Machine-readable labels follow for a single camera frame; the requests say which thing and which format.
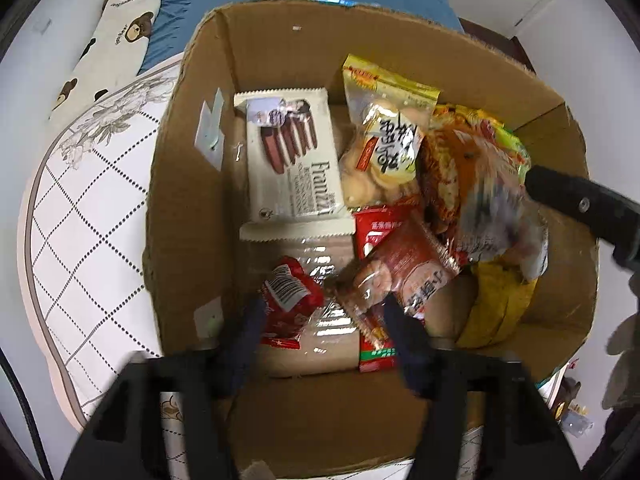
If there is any white chocolate wafer packet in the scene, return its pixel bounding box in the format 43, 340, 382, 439
234, 88, 356, 242

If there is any white quilt embroidered flower frame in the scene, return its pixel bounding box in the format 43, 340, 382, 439
17, 55, 182, 431

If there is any yellow snack packet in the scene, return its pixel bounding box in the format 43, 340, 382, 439
456, 261, 538, 349

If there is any red tall spicy snack packet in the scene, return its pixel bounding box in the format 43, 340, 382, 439
355, 204, 416, 373

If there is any orange noodle snack bag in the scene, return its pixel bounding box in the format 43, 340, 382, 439
416, 104, 549, 281

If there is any white bear print pillow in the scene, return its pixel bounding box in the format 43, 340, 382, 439
49, 0, 160, 128

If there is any small red candy packet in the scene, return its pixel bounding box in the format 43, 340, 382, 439
260, 257, 324, 350

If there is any cardboard box blue printed outside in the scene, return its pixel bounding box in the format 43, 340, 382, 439
142, 0, 601, 480

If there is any green colourful candy bag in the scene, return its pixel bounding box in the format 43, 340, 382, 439
478, 110, 532, 183

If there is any black cable at left edge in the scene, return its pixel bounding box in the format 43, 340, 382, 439
0, 349, 54, 480

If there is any yellow clear cookie bag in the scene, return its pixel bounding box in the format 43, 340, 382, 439
340, 54, 440, 209

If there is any brown biscuit snack packet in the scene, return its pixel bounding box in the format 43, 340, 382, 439
335, 211, 460, 335

